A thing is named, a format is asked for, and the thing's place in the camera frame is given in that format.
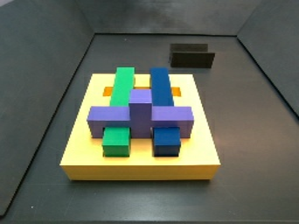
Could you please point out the blue long block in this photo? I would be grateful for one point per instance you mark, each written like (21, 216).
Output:
(165, 134)

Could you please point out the purple cross block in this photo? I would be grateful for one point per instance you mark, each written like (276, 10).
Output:
(140, 116)

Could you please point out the black foam block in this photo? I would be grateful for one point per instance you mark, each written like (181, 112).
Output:
(190, 56)

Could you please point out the green long block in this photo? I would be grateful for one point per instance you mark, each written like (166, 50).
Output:
(116, 136)

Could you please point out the yellow base board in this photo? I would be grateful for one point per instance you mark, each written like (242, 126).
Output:
(84, 163)

